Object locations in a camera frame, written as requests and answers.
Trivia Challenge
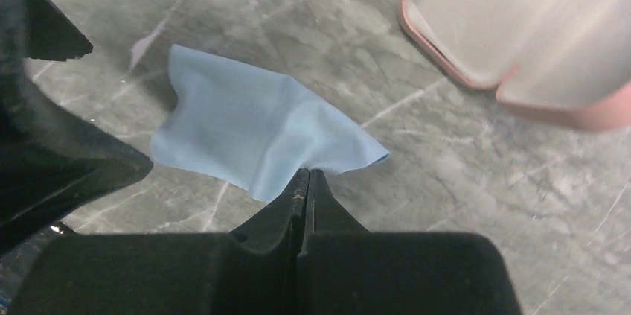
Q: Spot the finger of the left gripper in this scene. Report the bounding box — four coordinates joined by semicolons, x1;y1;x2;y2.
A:
1;0;153;253

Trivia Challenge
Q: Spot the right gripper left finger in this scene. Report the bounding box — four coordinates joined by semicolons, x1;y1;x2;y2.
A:
10;169;310;314

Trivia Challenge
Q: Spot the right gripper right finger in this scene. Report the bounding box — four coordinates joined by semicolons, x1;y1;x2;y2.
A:
297;171;522;314

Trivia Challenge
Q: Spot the blue cleaning cloth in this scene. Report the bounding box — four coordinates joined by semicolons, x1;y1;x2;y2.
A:
150;45;389;202

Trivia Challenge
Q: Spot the pink glasses case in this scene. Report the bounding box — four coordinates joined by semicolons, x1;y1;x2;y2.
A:
399;0;630;132

